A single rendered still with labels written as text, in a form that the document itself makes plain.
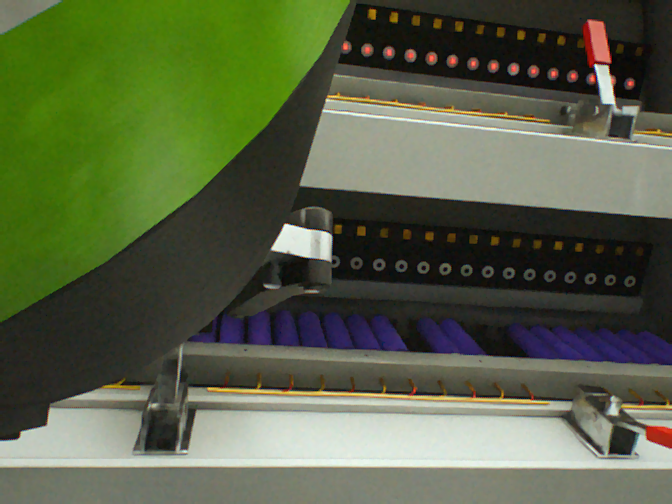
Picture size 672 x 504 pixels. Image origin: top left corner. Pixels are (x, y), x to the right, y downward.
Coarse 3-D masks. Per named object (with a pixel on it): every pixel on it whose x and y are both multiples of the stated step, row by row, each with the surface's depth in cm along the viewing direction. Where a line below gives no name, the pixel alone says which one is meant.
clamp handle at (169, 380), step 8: (176, 352) 30; (168, 360) 29; (176, 360) 30; (168, 368) 29; (176, 368) 29; (160, 376) 29; (168, 376) 29; (176, 376) 29; (160, 384) 29; (168, 384) 29; (176, 384) 29; (160, 392) 29; (168, 392) 29; (176, 392) 29; (160, 400) 29; (168, 400) 29
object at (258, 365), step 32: (192, 352) 34; (224, 352) 34; (256, 352) 35; (288, 352) 35; (320, 352) 36; (352, 352) 36; (384, 352) 37; (224, 384) 33; (256, 384) 35; (288, 384) 35; (320, 384) 35; (352, 384) 35; (384, 384) 35; (416, 384) 36; (448, 384) 37; (480, 384) 37; (512, 384) 37; (544, 384) 37; (576, 384) 38; (608, 384) 38; (640, 384) 38
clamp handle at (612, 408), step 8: (608, 400) 33; (616, 400) 32; (608, 408) 33; (616, 408) 33; (608, 416) 32; (616, 416) 32; (616, 424) 32; (624, 424) 31; (632, 424) 30; (640, 424) 30; (640, 432) 30; (648, 432) 29; (656, 432) 28; (664, 432) 28; (648, 440) 29; (656, 440) 28; (664, 440) 28
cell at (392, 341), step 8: (376, 320) 44; (384, 320) 43; (376, 328) 43; (384, 328) 42; (392, 328) 42; (376, 336) 42; (384, 336) 41; (392, 336) 41; (384, 344) 40; (392, 344) 39; (400, 344) 39
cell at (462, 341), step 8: (448, 320) 45; (448, 328) 44; (456, 328) 44; (448, 336) 44; (456, 336) 43; (464, 336) 42; (456, 344) 42; (464, 344) 41; (472, 344) 41; (464, 352) 41; (472, 352) 40; (480, 352) 40
